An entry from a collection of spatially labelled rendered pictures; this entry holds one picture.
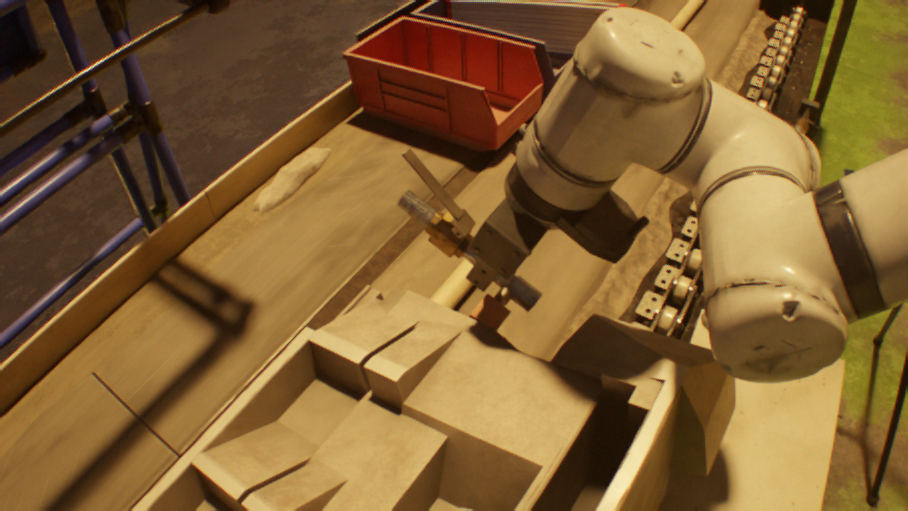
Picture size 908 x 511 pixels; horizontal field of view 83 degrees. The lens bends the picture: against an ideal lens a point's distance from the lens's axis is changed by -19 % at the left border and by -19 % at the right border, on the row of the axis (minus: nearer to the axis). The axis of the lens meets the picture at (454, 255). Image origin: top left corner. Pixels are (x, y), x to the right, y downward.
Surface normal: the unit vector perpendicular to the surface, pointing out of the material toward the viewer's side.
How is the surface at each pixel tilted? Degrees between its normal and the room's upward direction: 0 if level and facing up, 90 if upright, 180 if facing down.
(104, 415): 0
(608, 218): 25
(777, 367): 93
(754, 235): 39
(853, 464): 0
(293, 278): 0
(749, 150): 14
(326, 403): 10
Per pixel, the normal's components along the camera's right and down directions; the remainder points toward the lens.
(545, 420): -0.20, -0.75
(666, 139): -0.15, 0.68
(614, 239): 0.30, -0.47
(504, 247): -0.56, 0.62
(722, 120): 0.11, -0.02
